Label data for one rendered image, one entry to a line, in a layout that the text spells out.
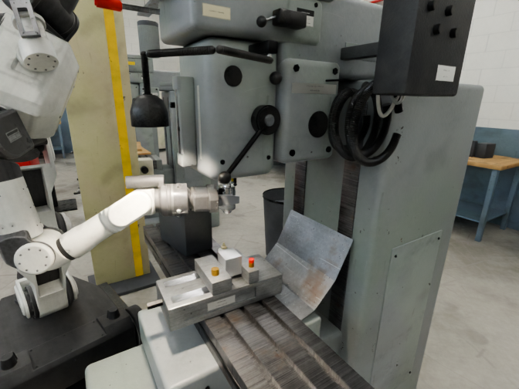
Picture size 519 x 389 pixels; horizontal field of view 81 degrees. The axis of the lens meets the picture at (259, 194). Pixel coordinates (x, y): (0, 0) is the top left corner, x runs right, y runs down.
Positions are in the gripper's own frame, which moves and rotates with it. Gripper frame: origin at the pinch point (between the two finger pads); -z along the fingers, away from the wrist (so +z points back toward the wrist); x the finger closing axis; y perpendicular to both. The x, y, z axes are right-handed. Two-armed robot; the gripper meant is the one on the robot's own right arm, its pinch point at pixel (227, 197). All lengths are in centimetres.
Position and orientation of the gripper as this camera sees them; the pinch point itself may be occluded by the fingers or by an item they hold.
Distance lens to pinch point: 86.5
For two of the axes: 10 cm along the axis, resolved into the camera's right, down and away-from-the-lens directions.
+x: -2.5, -3.0, 9.2
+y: -0.3, 9.5, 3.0
